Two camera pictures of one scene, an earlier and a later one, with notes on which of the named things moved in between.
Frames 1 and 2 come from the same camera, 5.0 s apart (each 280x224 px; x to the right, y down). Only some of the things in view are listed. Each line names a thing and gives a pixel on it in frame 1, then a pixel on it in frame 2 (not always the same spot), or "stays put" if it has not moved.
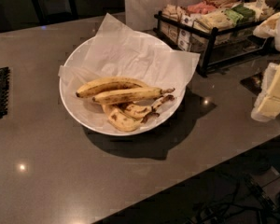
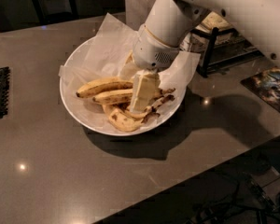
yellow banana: [107, 85] stays put
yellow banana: [129, 95] stays put
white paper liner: [117, 49] stays put
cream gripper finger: [274, 95] to [155, 54]
